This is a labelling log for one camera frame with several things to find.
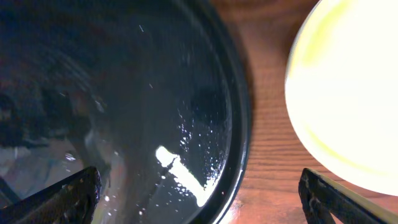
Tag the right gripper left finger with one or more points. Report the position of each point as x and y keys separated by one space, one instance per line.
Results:
x=71 y=200

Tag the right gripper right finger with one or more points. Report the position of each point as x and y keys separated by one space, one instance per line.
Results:
x=323 y=200

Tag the black round tray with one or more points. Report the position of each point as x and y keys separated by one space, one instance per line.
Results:
x=150 y=93

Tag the yellow plate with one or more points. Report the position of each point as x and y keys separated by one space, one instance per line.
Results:
x=341 y=90

